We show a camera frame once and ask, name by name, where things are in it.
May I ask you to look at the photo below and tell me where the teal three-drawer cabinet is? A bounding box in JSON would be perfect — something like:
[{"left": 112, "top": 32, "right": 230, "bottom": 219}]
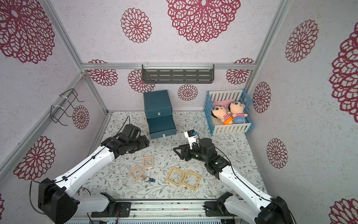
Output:
[{"left": 144, "top": 90, "right": 177, "bottom": 140}]

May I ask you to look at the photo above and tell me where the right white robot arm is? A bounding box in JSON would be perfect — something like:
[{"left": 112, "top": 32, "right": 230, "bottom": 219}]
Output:
[{"left": 173, "top": 138, "right": 296, "bottom": 224}]

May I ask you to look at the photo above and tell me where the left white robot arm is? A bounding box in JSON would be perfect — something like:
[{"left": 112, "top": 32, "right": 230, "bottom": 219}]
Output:
[{"left": 32, "top": 124, "right": 150, "bottom": 224}]

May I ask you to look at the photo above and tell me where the right large yellow brooch box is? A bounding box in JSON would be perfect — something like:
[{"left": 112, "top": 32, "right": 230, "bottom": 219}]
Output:
[{"left": 182, "top": 170, "right": 201, "bottom": 190}]

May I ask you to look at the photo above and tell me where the tilted small wooden brooch box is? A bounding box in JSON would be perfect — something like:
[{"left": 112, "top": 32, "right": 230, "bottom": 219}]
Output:
[{"left": 129, "top": 165, "right": 144, "bottom": 181}]

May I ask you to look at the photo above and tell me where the large yellow wooden brooch box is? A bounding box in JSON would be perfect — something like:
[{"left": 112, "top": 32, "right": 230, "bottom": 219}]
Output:
[{"left": 166, "top": 167, "right": 185, "bottom": 187}]

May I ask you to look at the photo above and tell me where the orange dressed plush doll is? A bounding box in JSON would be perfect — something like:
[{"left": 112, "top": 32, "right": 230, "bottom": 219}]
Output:
[{"left": 211, "top": 105, "right": 234, "bottom": 125}]

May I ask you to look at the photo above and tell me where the blue white toy crib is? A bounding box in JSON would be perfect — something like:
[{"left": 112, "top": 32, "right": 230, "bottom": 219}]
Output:
[{"left": 204, "top": 90, "right": 253, "bottom": 135}]

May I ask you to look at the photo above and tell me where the blue dressed plush doll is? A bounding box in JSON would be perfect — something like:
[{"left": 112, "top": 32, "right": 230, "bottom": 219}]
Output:
[{"left": 228, "top": 101, "right": 248, "bottom": 124}]

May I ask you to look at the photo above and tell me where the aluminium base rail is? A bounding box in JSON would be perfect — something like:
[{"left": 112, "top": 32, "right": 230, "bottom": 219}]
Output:
[{"left": 50, "top": 198, "right": 286, "bottom": 224}]

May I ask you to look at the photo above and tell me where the grey wall shelf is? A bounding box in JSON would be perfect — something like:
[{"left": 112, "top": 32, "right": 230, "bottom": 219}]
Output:
[{"left": 141, "top": 64, "right": 214, "bottom": 84}]

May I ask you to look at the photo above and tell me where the black wire wall rack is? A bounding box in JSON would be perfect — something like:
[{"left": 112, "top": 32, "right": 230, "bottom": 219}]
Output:
[{"left": 49, "top": 88, "right": 84, "bottom": 127}]

